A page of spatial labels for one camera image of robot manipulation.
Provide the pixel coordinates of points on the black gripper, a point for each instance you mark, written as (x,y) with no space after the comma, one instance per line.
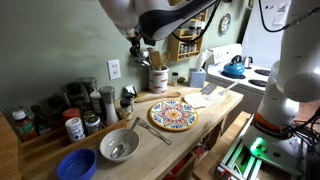
(135,46)

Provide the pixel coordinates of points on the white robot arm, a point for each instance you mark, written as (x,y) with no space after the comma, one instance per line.
(295,78)

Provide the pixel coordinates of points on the colourful round chopping board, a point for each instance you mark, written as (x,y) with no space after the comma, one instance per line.
(173,115)

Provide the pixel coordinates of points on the wooden spatula in crock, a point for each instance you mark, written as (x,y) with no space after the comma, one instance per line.
(156,60)

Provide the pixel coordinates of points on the wooden spice rack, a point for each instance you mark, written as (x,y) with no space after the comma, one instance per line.
(185,42)

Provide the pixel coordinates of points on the white red utensil crock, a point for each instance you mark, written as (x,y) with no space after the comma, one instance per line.
(158,80)

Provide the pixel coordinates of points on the small spice jar green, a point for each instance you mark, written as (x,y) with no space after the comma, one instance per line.
(174,79)

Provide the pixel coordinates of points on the steel pepper grinder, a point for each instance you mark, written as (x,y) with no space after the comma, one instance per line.
(108,96)

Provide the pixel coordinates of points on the wooden spoon on counter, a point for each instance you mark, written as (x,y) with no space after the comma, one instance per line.
(169,95)

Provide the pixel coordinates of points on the blue tissue box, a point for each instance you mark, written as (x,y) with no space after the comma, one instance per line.
(196,78)

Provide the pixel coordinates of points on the small black cap jar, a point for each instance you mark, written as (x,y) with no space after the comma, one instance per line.
(126,112)

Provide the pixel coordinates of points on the metal fork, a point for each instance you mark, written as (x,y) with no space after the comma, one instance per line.
(145,125)

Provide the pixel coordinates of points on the dark phone on counter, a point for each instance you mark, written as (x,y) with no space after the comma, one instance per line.
(208,89)

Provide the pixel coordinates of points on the glass jar metal lid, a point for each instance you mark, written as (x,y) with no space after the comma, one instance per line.
(93,124)

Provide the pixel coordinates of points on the white stove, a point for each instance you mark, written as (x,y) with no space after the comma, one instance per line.
(253,83)

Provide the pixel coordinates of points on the white plastic fork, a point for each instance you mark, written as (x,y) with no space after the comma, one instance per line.
(223,92)

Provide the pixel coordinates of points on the blue kettle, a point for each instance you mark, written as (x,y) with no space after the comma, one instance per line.
(234,67)

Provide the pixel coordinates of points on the white ceramic bowl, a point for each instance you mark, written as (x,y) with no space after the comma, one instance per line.
(116,137)

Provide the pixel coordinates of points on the white spice shaker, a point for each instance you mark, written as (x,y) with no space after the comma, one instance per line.
(75,129)

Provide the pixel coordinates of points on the metal spoon in bowl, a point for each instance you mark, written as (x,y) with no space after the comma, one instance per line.
(118,151)

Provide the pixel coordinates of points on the white refrigerator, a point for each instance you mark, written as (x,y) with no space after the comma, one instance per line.
(263,35)

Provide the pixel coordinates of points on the dark soy sauce bottle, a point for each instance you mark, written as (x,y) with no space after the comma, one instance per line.
(41,122)

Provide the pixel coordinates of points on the blue plastic bowl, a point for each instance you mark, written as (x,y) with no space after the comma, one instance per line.
(78,165)

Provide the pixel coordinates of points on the white wall outlet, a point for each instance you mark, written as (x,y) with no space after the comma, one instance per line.
(114,69)

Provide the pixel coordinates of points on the decorative wall plate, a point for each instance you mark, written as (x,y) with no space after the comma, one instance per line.
(224,24)

